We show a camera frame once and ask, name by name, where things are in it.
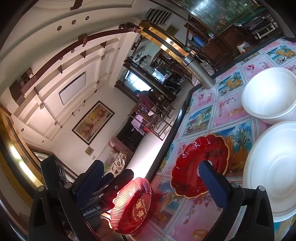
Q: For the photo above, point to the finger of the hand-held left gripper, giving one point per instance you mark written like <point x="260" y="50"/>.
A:
<point x="124" y="176"/>
<point x="107" y="179"/>

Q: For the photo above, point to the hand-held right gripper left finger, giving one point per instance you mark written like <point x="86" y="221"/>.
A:
<point x="90" y="178"/>

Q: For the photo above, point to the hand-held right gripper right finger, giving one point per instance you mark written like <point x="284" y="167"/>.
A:
<point x="212" y="185"/>

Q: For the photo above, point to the scalloped red plate gold rim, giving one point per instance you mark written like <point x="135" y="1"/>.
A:
<point x="187" y="166"/>

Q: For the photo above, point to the small ribbed red plate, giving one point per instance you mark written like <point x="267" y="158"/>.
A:
<point x="131" y="208"/>

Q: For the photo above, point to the cream plastic bowl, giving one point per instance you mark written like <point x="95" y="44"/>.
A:
<point x="272" y="171"/>
<point x="270" y="97"/>

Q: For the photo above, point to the floral printed blanket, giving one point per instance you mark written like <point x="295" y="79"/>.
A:
<point x="118" y="161"/>

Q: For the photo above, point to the pink sofa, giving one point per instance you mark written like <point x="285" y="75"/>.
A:
<point x="122" y="146"/>

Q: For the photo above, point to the black low cabinet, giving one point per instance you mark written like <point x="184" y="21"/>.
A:
<point x="129" y="136"/>

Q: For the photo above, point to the dining table pink cloth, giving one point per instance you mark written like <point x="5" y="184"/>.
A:
<point x="141" y="121"/>

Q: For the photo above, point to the dark wooden chair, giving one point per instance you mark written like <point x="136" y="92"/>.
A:
<point x="159" y="120"/>

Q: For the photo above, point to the printed fruit tablecloth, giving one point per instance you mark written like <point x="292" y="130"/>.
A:
<point x="222" y="109"/>

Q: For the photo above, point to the rectangular ceiling light panel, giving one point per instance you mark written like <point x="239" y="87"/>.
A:
<point x="72" y="88"/>

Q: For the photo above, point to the slim steel thermos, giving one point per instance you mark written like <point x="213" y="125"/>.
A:
<point x="198" y="69"/>

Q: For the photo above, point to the white plastic stool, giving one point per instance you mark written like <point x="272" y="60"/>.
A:
<point x="241" y="47"/>

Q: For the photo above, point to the small framed picture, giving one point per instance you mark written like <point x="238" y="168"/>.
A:
<point x="172" y="30"/>

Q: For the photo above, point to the striped air vent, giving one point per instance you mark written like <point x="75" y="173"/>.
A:
<point x="159" y="16"/>

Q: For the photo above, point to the large floral painting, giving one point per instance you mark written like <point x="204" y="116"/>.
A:
<point x="208" y="14"/>

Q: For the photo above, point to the green topped table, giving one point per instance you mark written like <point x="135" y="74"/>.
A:
<point x="252" y="17"/>

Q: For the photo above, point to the gold door frame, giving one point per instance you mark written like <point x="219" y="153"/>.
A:
<point x="159" y="37"/>

